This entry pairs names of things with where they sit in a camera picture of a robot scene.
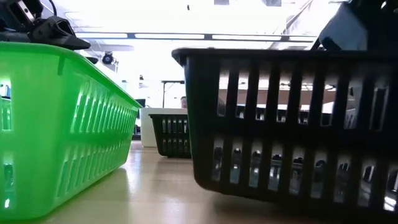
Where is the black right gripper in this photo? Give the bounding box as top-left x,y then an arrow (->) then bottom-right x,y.
312,0 -> 398,52

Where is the green slotted plastic basket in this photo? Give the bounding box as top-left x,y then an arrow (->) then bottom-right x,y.
0,41 -> 143,222

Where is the black slotted plastic basket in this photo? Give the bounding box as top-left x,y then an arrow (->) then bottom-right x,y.
148,113 -> 192,159
171,48 -> 398,216

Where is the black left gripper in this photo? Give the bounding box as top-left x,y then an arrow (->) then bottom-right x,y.
0,0 -> 100,65

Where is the white plastic bin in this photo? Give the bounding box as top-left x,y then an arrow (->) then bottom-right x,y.
139,107 -> 188,148

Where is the long ceiling light strip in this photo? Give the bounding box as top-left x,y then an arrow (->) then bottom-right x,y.
74,32 -> 318,43

